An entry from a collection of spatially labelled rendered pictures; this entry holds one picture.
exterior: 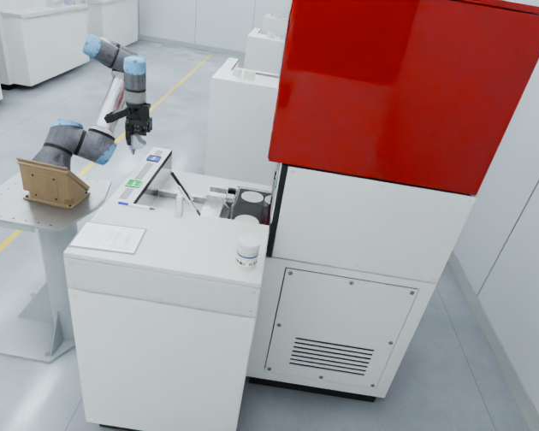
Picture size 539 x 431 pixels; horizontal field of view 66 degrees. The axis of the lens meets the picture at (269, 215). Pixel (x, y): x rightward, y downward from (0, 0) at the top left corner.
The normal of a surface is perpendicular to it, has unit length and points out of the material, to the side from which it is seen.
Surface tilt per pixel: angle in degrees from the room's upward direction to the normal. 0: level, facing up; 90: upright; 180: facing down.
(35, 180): 90
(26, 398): 0
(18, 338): 0
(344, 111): 90
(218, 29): 90
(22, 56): 90
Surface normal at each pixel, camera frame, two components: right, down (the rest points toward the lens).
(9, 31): -0.07, 0.51
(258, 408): 0.15, -0.84
